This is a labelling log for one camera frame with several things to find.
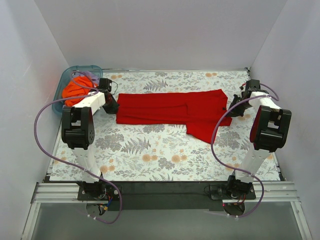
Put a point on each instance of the aluminium frame rail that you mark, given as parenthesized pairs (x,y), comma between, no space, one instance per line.
(70,192)

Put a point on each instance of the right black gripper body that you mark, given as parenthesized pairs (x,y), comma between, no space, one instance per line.
(235,107)

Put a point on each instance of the orange t shirt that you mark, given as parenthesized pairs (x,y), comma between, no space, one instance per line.
(77,87)

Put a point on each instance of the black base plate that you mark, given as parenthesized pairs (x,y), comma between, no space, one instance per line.
(164,195)

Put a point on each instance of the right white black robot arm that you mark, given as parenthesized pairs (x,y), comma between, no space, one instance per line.
(268,133)

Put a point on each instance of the teal plastic bin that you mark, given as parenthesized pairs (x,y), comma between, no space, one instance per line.
(58,95)

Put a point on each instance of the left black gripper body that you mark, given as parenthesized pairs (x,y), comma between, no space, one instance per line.
(111,107)

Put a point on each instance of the red t shirt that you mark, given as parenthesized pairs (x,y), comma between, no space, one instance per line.
(198,111)

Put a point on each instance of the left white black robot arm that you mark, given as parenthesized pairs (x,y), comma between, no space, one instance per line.
(78,133)

